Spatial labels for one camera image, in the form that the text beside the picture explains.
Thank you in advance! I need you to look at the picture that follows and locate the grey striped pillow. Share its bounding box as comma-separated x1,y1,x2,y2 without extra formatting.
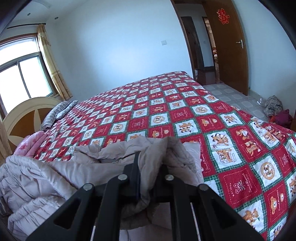
40,100,78,131

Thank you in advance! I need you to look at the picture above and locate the cream and brown headboard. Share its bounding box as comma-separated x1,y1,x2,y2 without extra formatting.
3,97,61,151

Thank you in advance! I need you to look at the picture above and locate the red double happiness sticker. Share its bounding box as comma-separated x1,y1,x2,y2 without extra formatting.
217,8,230,25

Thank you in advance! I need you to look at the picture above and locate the red patterned bed sheet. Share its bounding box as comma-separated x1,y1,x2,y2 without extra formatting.
35,71,295,240

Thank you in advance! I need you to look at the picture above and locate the yellow right curtain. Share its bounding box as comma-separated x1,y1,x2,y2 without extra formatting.
37,24,73,100

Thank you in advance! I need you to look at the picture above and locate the pink folded blanket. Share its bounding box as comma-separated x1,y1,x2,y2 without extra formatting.
14,131,47,158

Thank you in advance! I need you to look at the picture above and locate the beige quilted down jacket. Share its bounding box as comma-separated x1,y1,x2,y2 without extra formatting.
1,137,204,240

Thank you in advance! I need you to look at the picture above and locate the window with dark frame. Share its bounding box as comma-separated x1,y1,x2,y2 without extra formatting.
1,33,58,119

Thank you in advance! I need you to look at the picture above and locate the pile of clothes on floor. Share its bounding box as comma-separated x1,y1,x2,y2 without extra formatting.
263,95,293,128

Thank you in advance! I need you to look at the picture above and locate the brown wooden door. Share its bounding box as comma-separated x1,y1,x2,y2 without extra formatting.
203,1,248,95

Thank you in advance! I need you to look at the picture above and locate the silver door handle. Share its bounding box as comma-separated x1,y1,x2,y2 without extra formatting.
236,39,244,49

